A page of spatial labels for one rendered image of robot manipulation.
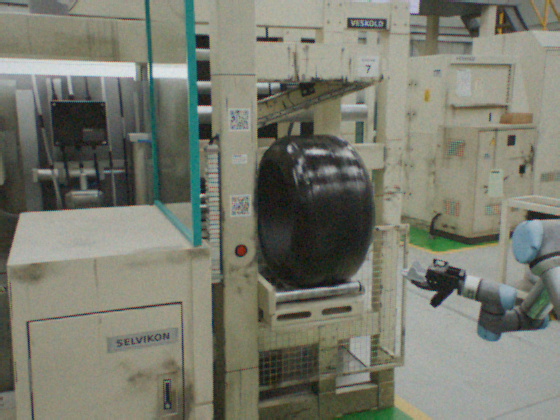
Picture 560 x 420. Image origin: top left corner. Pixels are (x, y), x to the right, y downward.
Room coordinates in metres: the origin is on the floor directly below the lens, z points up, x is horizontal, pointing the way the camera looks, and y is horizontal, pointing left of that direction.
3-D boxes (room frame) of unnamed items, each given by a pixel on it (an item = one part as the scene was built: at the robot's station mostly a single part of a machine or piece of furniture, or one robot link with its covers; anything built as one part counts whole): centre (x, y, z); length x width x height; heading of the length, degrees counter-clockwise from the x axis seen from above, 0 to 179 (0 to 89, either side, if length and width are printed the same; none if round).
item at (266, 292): (2.12, 0.09, 0.90); 0.40 x 0.03 x 0.10; 20
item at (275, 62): (2.50, -0.09, 1.71); 0.61 x 0.25 x 0.15; 110
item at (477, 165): (6.67, -2.27, 0.62); 0.91 x 0.58 x 1.25; 120
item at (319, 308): (2.05, -0.12, 0.84); 0.36 x 0.09 x 0.06; 110
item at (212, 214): (2.02, 0.23, 1.19); 0.05 x 0.04 x 0.48; 20
